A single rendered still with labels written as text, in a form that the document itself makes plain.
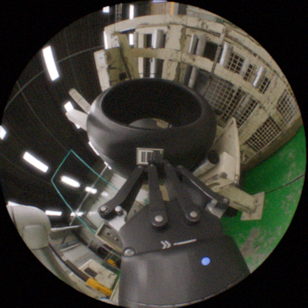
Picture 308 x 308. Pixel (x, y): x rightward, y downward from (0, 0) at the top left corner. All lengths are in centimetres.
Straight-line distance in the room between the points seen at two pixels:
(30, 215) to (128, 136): 50
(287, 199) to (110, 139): 118
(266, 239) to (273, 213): 22
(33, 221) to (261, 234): 138
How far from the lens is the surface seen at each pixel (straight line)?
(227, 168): 32
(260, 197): 121
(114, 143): 25
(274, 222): 107
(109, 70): 82
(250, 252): 114
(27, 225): 51
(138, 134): 24
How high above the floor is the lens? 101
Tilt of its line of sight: 11 degrees up
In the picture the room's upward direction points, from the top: 63 degrees counter-clockwise
